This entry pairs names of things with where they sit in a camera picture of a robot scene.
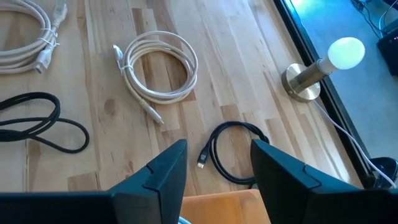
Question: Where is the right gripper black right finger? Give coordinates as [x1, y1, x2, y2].
[250, 139, 398, 224]

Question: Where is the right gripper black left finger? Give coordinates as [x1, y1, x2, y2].
[0, 139, 188, 224]

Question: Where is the thin black cable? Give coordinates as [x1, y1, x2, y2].
[197, 120, 271, 186]

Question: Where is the thin white cable coil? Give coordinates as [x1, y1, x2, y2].
[111, 30, 199, 126]

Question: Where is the black braided cable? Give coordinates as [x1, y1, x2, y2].
[0, 91, 90, 154]

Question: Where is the thick white cable coil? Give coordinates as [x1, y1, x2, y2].
[0, 0, 68, 75]

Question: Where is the black clamp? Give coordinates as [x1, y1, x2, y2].
[369, 156, 398, 190]

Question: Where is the brass lamp with white bulb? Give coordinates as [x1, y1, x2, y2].
[281, 36, 366, 103]

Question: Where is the black electronics box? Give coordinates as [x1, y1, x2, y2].
[376, 27, 398, 77]

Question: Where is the white lamp cord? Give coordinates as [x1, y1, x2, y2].
[312, 100, 398, 189]

